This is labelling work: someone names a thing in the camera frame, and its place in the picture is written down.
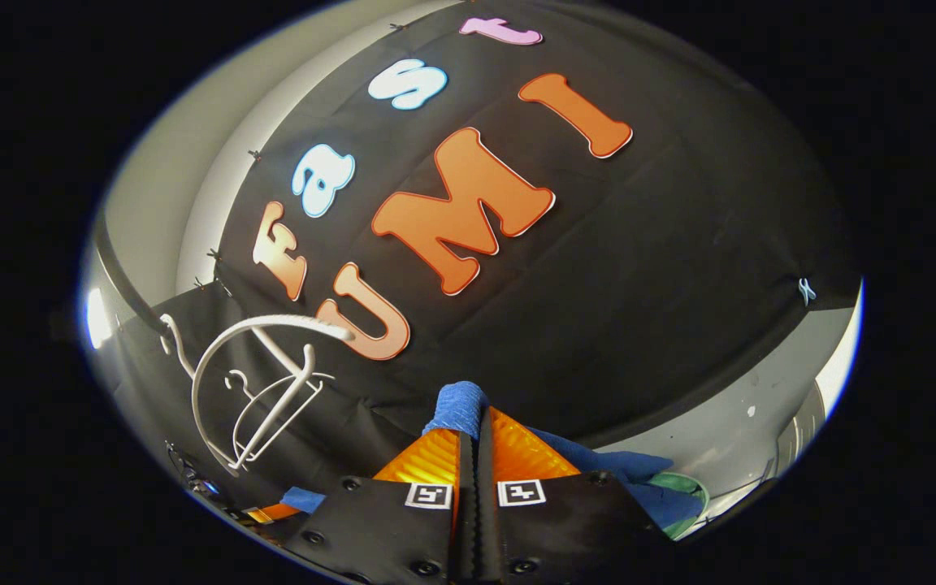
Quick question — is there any green laundry hamper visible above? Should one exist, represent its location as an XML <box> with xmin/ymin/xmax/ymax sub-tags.
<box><xmin>647</xmin><ymin>474</ymin><xmax>711</xmax><ymax>541</ymax></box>

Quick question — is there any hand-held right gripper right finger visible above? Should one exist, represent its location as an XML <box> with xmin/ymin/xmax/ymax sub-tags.
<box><xmin>480</xmin><ymin>406</ymin><xmax>664</xmax><ymax>585</ymax></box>

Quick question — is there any blue corduroy jacket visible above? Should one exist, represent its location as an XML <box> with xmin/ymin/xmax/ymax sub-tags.
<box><xmin>281</xmin><ymin>380</ymin><xmax>704</xmax><ymax>533</ymax></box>

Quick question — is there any ceiling light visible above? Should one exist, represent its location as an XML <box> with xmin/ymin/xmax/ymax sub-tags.
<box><xmin>84</xmin><ymin>288</ymin><xmax>111</xmax><ymax>350</ymax></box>

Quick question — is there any black backdrop cloth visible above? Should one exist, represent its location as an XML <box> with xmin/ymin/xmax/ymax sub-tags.
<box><xmin>102</xmin><ymin>0</ymin><xmax>863</xmax><ymax>521</ymax></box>

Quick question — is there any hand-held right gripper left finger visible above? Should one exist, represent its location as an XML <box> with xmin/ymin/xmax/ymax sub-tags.
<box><xmin>281</xmin><ymin>429</ymin><xmax>477</xmax><ymax>585</ymax></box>

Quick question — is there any white clothes hanger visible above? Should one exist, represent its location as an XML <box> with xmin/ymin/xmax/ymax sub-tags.
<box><xmin>161</xmin><ymin>313</ymin><xmax>357</xmax><ymax>479</ymax></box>
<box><xmin>224</xmin><ymin>367</ymin><xmax>337</xmax><ymax>466</ymax></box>

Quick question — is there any black clothes rack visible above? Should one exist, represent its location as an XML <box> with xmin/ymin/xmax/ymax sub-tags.
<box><xmin>93</xmin><ymin>215</ymin><xmax>172</xmax><ymax>338</ymax></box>

